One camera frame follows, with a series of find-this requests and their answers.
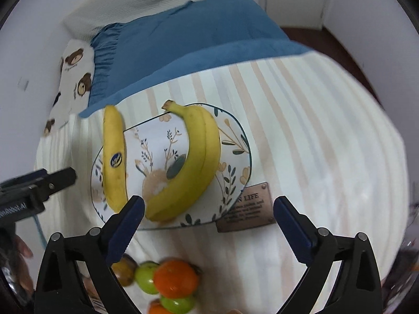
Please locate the bear print pillow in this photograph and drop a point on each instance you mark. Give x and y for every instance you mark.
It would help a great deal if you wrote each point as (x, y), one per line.
(70, 85)

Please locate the bunch of two bananas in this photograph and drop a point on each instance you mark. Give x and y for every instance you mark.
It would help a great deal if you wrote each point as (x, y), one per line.
(196, 157)

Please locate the person's left hand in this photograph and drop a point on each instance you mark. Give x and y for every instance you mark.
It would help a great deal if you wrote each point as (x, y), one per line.
(23, 247)

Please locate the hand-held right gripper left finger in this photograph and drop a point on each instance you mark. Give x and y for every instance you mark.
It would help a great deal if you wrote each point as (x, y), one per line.
(126, 225)

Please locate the floral ceramic plate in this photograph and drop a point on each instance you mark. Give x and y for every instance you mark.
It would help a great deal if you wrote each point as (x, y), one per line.
(157, 144)

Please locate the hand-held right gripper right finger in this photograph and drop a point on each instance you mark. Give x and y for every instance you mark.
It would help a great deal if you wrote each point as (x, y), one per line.
(291, 225)

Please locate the striped cream blanket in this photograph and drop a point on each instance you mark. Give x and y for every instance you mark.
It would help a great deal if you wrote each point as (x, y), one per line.
(311, 137)

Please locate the brown label patch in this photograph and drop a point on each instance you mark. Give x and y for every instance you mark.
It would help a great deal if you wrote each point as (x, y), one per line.
(252, 209)

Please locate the large orange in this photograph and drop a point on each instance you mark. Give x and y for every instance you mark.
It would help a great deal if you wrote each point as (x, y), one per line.
(176, 279)

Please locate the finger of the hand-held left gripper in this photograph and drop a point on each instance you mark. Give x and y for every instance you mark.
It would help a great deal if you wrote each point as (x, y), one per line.
(62, 177)
(31, 176)

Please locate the blue pillow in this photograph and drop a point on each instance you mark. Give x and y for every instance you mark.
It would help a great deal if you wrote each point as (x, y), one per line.
(196, 39)

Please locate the green apple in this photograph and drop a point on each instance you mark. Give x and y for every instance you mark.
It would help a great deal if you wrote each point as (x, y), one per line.
(176, 304)
(145, 278)

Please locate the white cabinet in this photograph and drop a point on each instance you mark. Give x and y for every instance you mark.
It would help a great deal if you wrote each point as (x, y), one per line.
(294, 0)

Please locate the small orange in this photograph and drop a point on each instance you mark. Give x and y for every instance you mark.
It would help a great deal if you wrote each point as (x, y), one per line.
(157, 310)

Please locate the brown round fruit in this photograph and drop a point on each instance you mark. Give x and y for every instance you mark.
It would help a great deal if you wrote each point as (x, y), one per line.
(126, 271)

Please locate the banana with blue sticker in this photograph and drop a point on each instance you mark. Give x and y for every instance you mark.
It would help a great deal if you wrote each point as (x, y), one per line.
(113, 137)

